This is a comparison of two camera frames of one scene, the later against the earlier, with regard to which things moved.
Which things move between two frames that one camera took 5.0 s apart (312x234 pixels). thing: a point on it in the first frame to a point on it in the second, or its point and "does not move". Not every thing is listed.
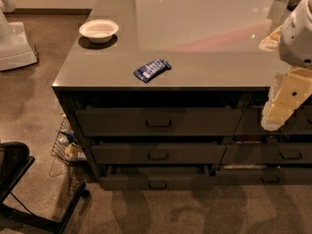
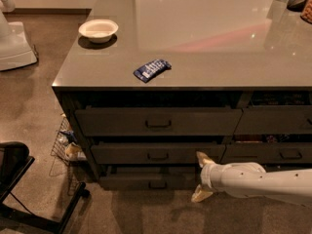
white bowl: [98, 30] does not move
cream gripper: [296, 39] to [209, 175]
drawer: [157, 177] does not move
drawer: [250, 123] does not move
